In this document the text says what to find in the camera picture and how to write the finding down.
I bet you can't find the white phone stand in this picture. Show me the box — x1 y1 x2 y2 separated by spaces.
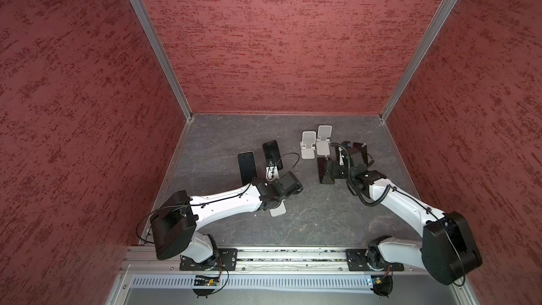
316 125 333 156
300 131 317 160
270 202 287 217

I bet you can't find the black phone with right sticker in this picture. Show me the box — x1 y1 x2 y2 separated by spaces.
353 143 369 167

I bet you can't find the black phone back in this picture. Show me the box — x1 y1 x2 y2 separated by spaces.
263 140 283 171

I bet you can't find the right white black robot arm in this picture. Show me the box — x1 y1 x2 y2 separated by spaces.
317 142 483 287

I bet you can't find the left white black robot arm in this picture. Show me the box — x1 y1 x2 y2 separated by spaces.
148 172 303 264

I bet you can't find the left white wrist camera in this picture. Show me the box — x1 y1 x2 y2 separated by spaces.
265 161 279 182

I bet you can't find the aluminium front rail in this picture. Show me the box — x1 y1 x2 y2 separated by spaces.
122 245 467 275

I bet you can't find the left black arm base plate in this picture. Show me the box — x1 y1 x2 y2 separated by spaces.
179 248 239 272

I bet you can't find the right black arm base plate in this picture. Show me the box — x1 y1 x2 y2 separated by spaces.
346 248 405 273

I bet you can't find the white slotted cable duct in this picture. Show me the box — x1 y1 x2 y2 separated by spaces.
129 274 373 293

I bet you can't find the right aluminium corner post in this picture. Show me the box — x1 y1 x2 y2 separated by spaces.
380 0 458 124

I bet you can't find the aluminium corner post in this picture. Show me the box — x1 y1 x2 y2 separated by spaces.
129 0 193 123
380 0 458 124

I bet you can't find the left aluminium corner post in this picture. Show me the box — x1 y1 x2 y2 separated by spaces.
129 0 193 123

